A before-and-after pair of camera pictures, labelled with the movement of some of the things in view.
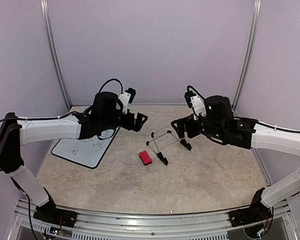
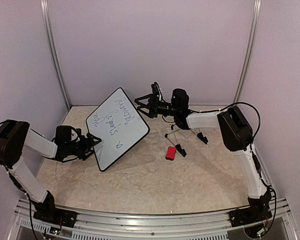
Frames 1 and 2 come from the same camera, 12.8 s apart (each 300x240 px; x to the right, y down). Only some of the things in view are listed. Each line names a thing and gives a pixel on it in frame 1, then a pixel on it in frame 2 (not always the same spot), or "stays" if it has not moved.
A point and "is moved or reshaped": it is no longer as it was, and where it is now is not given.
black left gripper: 139,122 -> 83,156
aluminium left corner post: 48,27 stays
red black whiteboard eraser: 146,159 -> 171,153
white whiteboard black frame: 88,152 is moved or reshaped
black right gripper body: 213,129 -> 166,111
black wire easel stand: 163,159 -> 178,147
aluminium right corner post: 249,53 stays
